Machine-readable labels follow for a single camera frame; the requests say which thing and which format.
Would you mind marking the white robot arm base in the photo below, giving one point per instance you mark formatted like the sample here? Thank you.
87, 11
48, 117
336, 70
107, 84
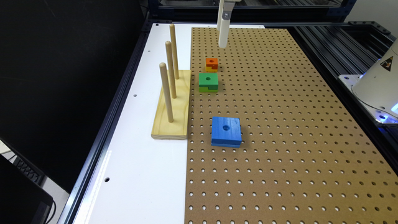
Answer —
376, 89

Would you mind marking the orange wooden block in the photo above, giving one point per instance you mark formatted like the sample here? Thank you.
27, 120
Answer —
212, 62

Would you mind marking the brown pegboard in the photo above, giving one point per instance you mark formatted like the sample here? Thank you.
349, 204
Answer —
302, 159

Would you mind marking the yellow wooden block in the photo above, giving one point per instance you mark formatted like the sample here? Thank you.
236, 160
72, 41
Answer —
211, 69

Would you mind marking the middle wooden peg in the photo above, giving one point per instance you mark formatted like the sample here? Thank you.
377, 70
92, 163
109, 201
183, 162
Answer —
168, 47

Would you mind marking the light green wooden block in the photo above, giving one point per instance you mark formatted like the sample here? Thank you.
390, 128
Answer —
206, 89

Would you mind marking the far wooden peg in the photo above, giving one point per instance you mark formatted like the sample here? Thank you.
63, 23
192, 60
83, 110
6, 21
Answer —
174, 50

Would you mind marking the blue wooden block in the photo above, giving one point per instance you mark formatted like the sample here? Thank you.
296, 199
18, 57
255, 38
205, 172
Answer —
226, 132

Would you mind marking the wooden peg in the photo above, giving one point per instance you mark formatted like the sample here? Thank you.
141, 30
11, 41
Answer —
168, 47
174, 50
167, 97

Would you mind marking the wooden peg base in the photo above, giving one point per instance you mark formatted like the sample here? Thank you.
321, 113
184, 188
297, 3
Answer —
177, 130

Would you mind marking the black monitor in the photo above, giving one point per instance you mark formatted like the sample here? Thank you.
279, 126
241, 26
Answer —
22, 201

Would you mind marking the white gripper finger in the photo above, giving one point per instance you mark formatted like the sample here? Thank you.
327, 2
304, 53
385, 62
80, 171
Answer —
220, 11
225, 22

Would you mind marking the near wooden peg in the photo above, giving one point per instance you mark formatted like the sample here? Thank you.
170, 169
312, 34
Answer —
167, 97

